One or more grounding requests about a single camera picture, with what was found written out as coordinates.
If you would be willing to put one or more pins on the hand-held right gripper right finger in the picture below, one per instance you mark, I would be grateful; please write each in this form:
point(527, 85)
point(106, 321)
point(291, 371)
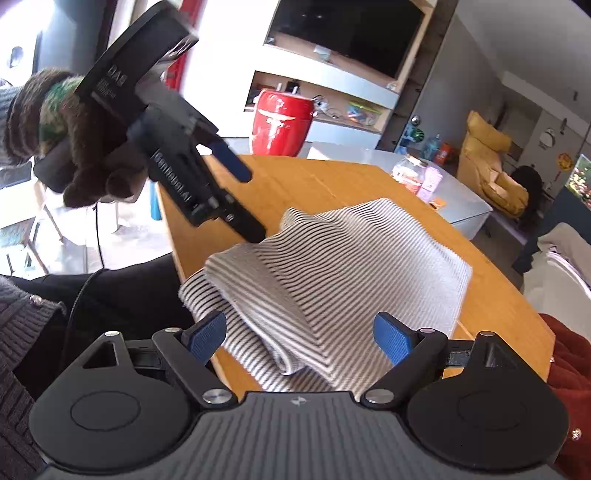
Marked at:
point(392, 337)

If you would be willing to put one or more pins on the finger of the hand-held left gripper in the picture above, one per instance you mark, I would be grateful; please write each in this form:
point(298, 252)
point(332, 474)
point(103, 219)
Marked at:
point(247, 224)
point(233, 164)

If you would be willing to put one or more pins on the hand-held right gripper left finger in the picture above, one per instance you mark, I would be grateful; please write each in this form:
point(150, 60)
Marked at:
point(205, 337)

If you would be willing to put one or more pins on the grey striped garment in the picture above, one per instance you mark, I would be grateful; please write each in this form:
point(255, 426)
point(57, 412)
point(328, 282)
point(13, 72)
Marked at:
point(346, 277)

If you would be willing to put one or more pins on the person's left forearm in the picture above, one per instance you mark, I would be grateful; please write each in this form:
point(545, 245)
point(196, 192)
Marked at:
point(23, 120)

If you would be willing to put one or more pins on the person's left hand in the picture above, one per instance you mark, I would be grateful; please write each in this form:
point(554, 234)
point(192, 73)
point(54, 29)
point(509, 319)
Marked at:
point(97, 152)

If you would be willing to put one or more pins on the red tall panel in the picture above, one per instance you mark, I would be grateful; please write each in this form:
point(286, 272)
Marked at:
point(178, 74)

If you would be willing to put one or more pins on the red drum stool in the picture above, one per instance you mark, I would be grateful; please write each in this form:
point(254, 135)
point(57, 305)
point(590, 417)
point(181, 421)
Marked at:
point(281, 124)

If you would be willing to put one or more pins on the person's legs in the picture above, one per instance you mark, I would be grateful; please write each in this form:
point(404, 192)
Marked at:
point(115, 300)

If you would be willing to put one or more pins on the television shelf unit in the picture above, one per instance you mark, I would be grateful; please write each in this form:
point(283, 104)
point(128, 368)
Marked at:
point(323, 83)

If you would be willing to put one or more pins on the clear box with green lid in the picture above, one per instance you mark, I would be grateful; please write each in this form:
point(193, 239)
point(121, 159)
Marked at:
point(364, 113)

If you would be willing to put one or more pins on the white coffee table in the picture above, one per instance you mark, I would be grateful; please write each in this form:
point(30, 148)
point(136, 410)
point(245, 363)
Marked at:
point(461, 207)

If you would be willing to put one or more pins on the pink box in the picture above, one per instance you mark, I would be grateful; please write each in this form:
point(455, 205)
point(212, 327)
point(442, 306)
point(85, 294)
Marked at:
point(430, 184)

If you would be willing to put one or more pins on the glass jar with red label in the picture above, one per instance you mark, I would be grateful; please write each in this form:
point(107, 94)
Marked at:
point(406, 175)

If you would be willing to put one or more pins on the grey sofa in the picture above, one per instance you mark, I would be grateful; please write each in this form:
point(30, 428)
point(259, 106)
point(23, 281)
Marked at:
point(558, 286)

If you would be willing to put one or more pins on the black television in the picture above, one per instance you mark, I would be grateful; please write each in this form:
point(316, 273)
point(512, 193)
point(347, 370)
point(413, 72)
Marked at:
point(351, 32)

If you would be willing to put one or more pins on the person's grey knit cardigan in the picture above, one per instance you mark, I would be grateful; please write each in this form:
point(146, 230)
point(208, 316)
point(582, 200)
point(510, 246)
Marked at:
point(23, 323)

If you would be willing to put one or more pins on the watermelon ball toy figure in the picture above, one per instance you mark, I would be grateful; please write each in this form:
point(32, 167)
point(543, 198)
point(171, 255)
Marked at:
point(415, 134)

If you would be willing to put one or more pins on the orange box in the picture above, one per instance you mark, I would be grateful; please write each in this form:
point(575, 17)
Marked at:
point(446, 152)

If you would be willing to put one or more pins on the blue water bottle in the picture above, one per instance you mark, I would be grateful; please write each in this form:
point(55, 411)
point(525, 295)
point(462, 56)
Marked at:
point(431, 147)

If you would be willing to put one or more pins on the beige blanket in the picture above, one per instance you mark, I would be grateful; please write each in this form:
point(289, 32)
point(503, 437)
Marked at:
point(565, 240)

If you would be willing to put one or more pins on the yellow armchair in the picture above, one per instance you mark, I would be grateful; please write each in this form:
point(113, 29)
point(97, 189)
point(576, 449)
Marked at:
point(485, 157)

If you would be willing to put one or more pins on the black chair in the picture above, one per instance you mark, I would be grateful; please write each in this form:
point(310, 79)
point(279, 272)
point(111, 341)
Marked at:
point(526, 184)

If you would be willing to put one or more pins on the fish tank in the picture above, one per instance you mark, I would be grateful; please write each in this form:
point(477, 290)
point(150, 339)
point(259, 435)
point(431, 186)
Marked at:
point(579, 180)

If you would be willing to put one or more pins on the hanging yellow red ornament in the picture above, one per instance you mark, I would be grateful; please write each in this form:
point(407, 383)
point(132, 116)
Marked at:
point(564, 162)

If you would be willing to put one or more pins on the metal frame stool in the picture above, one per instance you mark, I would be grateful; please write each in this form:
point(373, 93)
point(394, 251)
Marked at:
point(18, 233)

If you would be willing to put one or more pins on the round wall clock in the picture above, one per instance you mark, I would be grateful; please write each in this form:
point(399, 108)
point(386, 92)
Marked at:
point(547, 138)

